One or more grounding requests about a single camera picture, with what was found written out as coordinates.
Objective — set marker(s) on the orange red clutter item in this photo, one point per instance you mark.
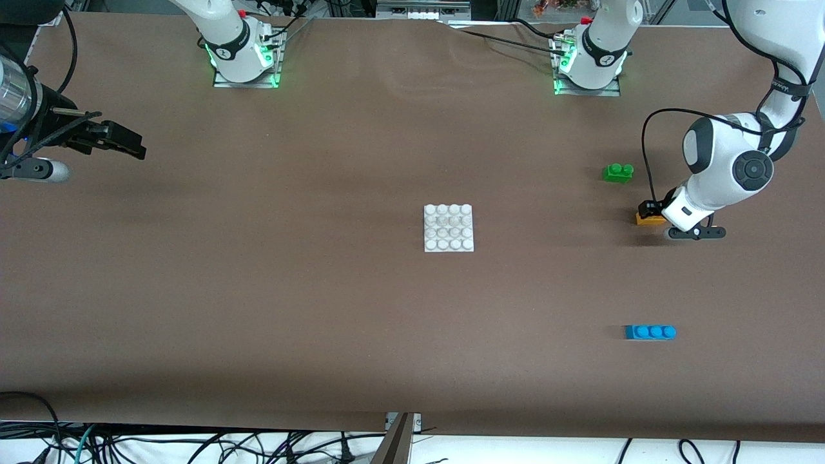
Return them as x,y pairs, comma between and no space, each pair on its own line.
548,8

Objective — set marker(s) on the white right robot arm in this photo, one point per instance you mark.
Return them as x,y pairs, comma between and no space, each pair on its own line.
225,32

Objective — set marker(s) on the silver table edge bracket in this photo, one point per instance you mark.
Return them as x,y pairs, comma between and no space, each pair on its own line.
417,422

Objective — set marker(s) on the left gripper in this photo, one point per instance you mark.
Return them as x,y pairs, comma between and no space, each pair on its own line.
651,208

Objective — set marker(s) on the yellow two-stud block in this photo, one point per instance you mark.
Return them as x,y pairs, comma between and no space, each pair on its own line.
650,220

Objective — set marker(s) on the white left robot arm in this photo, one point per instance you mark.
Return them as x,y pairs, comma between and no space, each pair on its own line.
728,154

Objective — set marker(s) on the green two-stud block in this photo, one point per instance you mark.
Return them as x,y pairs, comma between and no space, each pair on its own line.
617,174

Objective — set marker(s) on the grey metal box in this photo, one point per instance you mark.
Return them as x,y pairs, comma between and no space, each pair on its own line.
419,13

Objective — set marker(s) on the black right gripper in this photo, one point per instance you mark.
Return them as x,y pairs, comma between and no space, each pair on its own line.
59,122

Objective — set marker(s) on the white studded base plate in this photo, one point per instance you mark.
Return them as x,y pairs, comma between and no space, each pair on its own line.
448,227

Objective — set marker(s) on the dark metal beam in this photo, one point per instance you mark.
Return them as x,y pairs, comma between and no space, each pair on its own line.
394,448

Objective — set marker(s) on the blue three-stud block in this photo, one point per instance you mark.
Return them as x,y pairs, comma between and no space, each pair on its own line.
650,332

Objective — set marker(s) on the white power strip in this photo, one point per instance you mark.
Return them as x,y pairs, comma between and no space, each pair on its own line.
277,8

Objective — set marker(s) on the brown table cover sheet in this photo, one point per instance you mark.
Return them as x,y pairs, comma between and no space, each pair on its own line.
412,322

